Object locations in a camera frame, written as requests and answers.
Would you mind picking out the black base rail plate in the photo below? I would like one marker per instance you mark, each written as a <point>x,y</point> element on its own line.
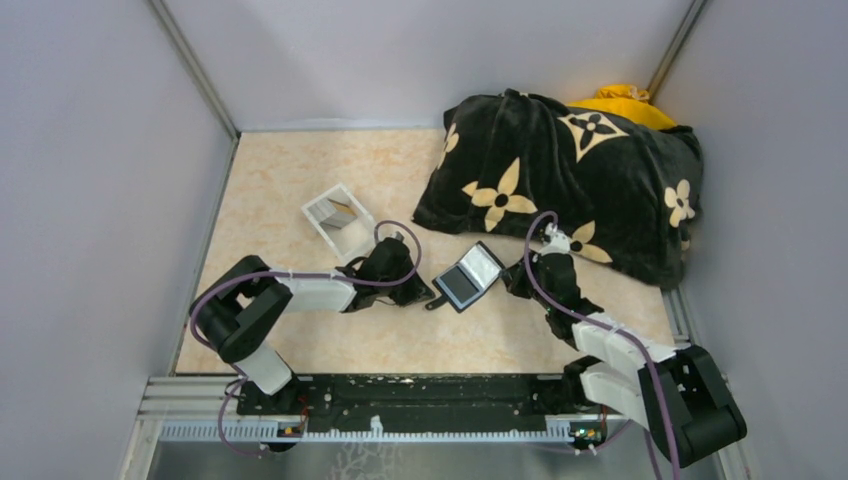
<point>419,404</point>

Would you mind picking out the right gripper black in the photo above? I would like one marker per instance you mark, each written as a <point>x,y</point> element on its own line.
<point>513,278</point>

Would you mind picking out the black floral plush blanket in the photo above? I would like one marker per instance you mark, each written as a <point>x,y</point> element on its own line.
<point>625,194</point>

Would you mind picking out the yellow cloth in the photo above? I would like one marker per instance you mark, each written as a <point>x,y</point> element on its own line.
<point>627,101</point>

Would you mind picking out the black leather card holder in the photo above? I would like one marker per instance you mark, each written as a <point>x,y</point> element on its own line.
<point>469,279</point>

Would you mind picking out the white plastic card tray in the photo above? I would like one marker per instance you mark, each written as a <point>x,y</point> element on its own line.
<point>356,239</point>

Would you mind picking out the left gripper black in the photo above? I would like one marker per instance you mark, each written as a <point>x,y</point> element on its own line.
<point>417,290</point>

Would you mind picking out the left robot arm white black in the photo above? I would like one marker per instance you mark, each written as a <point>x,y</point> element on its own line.
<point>235,316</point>

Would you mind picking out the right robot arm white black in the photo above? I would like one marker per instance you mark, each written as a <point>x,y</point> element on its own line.
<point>676,394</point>

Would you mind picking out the grey cards in tray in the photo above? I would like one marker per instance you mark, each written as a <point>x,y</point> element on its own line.
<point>334,213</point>

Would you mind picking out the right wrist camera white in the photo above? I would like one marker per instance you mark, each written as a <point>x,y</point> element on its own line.
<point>555,241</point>

